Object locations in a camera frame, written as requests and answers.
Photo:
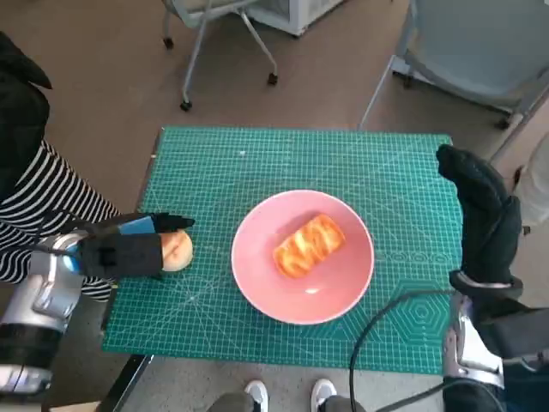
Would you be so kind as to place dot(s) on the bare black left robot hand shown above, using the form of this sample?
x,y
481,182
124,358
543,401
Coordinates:
x,y
137,225

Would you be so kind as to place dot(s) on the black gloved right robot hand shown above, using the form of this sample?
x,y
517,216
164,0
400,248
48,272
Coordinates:
x,y
491,227

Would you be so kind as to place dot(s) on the round pale toy bun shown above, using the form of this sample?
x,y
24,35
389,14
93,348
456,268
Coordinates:
x,y
178,253

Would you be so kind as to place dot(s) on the pink bowl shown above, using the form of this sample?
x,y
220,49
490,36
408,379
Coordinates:
x,y
257,257

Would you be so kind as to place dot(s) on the long orange striped toy bread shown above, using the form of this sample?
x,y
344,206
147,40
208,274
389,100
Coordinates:
x,y
309,246

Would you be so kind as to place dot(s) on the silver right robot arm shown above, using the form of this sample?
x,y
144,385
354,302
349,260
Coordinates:
x,y
472,356

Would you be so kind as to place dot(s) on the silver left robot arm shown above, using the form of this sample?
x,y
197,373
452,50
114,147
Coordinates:
x,y
38,292

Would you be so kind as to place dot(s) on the person in white clothing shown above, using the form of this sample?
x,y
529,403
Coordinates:
x,y
536,193

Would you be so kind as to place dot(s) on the person in striped clothing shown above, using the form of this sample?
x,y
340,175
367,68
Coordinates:
x,y
43,193

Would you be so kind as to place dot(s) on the green cutting mat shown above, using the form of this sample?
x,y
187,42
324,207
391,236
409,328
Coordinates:
x,y
300,159

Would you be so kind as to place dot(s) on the grey mesh chair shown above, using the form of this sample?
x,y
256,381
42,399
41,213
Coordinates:
x,y
472,43

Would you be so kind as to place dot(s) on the grey chair with castors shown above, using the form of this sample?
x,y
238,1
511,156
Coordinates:
x,y
195,43

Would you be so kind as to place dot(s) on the beige board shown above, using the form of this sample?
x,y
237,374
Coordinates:
x,y
73,407

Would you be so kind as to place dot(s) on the person with white shoes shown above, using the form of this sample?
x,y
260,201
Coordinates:
x,y
256,392

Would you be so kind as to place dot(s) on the white appliance with grille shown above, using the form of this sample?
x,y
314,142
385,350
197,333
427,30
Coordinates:
x,y
296,15

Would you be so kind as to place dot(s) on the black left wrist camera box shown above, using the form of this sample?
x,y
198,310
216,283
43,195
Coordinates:
x,y
120,257

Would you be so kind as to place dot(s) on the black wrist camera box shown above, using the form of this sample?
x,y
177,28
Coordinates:
x,y
519,330
120,257

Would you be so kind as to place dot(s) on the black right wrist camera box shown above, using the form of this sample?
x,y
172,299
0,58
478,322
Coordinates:
x,y
519,330

